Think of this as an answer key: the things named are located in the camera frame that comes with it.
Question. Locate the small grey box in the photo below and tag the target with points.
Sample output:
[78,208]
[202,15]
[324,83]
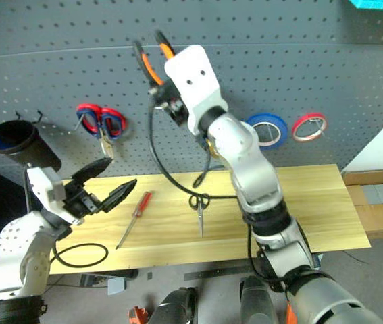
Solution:
[116,286]

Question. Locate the dark rounded shape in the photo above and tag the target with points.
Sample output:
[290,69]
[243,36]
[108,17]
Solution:
[174,307]

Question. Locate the grey foam pad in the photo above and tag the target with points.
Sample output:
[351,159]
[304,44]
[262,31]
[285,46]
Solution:
[380,194]

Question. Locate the grey metal pegboard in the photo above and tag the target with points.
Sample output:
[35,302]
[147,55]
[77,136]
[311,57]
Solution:
[59,60]

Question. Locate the silver pegboard hook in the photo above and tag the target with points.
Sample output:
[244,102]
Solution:
[319,126]
[273,132]
[79,122]

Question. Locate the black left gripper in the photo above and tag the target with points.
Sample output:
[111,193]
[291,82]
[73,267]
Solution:
[79,202]

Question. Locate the black metal bar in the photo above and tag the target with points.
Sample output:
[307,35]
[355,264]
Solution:
[218,272]

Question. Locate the red tape roll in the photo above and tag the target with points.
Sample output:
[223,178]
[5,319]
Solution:
[297,131]

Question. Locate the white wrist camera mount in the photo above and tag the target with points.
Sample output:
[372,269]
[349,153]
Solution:
[44,185]
[194,77]

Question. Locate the orange and black device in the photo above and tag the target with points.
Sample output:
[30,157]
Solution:
[138,315]

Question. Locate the blue tape roll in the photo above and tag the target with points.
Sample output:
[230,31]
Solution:
[280,126]

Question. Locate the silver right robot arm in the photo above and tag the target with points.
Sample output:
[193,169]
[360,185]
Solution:
[252,168]

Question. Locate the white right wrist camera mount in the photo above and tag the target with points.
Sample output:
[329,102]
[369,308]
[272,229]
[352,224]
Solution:
[194,77]

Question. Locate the teal foam block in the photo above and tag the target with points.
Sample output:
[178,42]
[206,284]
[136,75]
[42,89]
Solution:
[380,4]

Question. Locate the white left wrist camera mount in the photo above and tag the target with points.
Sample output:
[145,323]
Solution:
[44,185]

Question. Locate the black pegboard hook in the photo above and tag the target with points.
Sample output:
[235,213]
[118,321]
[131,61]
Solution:
[18,115]
[38,117]

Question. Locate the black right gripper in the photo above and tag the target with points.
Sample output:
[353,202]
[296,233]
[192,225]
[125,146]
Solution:
[177,101]

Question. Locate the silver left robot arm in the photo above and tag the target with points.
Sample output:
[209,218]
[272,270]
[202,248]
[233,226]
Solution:
[19,243]

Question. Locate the black cup holder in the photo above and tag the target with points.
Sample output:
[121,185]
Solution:
[36,148]

